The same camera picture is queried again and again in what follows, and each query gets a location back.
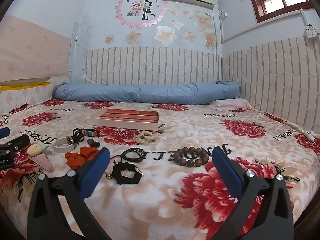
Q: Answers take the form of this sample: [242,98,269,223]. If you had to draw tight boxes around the orange scrunchie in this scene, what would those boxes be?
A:
[65,147,100,169]

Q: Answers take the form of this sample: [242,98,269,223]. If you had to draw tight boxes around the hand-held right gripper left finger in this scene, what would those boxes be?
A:
[27,147,112,240]

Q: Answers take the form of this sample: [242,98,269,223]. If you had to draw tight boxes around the black scrunchie with metal charms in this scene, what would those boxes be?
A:
[111,161,143,186]

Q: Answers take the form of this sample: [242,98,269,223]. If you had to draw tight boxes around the rolled blue duvet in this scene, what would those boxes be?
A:
[53,80,241,105]

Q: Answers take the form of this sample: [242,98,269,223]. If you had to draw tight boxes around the red floral blanket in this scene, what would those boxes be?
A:
[0,97,320,240]

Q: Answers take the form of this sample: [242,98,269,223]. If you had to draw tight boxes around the yellow flat mat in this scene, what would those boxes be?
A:
[0,77,52,92]

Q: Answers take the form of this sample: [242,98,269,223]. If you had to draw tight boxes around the white power strip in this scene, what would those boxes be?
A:
[303,24,318,39]

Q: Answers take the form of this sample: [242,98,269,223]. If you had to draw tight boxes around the peach flower wall stickers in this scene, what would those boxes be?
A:
[104,9,221,51]

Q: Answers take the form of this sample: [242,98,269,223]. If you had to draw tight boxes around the plush ice cream hair clip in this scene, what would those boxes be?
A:
[27,144,55,173]

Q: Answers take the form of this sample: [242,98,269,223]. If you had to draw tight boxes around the black hair claw clip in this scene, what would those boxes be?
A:
[72,128,85,143]

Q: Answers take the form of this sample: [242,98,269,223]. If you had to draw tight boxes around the pale translucent bead bracelet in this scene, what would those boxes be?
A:
[133,130,161,146]

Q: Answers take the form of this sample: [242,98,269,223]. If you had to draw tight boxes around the pink heart wall sticker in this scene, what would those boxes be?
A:
[115,0,169,29]

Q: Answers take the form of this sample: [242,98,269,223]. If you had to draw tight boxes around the white leather bracelet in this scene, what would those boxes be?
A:
[53,135,76,154]

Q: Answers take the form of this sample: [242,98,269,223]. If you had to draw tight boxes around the red framed window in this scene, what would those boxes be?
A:
[248,0,313,23]

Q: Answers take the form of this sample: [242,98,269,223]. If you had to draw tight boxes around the brick print jewelry tray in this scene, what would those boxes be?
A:
[87,107,160,131]

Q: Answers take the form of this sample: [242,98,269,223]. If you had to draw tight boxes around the black braided leather bracelet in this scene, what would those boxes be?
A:
[121,147,146,163]

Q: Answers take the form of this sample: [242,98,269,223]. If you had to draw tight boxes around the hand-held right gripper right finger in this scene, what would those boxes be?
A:
[211,146,294,240]

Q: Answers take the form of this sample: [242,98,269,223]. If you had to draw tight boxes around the pale floral side cloth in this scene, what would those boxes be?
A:
[0,76,68,117]

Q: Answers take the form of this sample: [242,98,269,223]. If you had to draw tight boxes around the air conditioner hose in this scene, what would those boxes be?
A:
[212,7,223,56]

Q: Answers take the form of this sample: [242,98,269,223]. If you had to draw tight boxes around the brown wooden bead bracelet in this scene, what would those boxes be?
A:
[173,147,210,168]

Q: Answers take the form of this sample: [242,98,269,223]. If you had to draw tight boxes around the clear plastic sheet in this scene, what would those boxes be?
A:
[68,22,87,83]

